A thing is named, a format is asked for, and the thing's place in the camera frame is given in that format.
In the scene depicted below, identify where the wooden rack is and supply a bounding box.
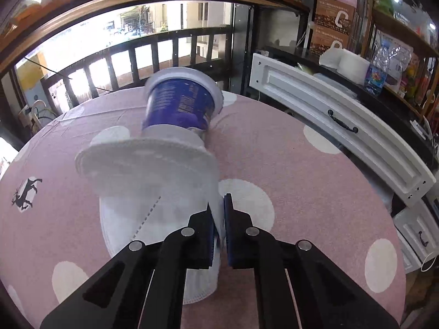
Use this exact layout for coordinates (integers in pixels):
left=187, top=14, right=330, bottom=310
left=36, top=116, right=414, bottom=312
left=359, top=6, right=439, bottom=118

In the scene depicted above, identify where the clear water bottle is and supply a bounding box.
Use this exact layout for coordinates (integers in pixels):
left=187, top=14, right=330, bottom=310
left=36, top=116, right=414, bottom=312
left=364, top=42, right=392, bottom=96

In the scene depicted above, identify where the white tissue roll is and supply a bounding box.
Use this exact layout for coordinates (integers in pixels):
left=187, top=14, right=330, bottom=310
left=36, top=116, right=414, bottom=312
left=319, top=47, right=371, bottom=85

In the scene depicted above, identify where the white drawer cabinet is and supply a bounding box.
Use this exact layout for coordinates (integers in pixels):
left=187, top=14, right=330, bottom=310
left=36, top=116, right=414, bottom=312
left=392, top=198, right=439, bottom=275

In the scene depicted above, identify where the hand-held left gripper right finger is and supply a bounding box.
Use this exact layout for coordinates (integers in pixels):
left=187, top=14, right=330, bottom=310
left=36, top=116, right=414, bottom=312
left=223, top=194, right=401, bottom=329

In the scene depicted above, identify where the white drawer front panel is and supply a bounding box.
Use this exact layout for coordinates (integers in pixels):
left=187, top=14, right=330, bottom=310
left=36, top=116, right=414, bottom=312
left=249, top=52, right=436, bottom=208

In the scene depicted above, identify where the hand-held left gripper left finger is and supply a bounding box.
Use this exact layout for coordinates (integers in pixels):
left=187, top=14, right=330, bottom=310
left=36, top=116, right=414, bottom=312
left=39, top=203, right=216, bottom=329

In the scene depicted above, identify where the grey snack packet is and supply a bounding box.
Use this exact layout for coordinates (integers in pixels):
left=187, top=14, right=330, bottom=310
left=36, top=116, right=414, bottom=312
left=384, top=33, right=414, bottom=94

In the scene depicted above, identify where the white face mask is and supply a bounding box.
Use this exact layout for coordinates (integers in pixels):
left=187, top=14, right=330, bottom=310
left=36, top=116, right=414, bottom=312
left=74, top=137, right=227, bottom=304

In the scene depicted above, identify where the black railing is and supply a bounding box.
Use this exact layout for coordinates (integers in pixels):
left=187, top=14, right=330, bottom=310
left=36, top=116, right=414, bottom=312
left=14, top=25, right=234, bottom=114

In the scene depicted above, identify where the brown coffee box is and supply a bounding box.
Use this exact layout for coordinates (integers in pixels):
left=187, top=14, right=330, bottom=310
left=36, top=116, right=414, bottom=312
left=310, top=0, right=358, bottom=54

